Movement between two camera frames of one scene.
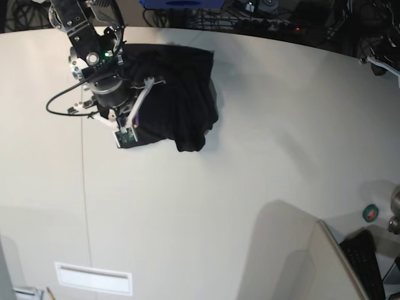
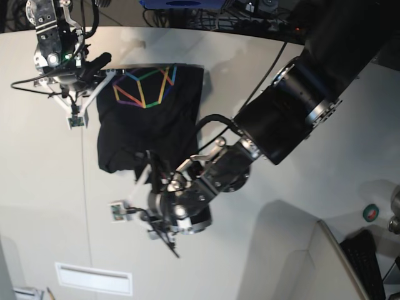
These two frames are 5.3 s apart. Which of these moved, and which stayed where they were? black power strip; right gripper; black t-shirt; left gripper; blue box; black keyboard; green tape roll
Moved: black t-shirt; left gripper; right gripper
Stayed: black power strip; green tape roll; blue box; black keyboard
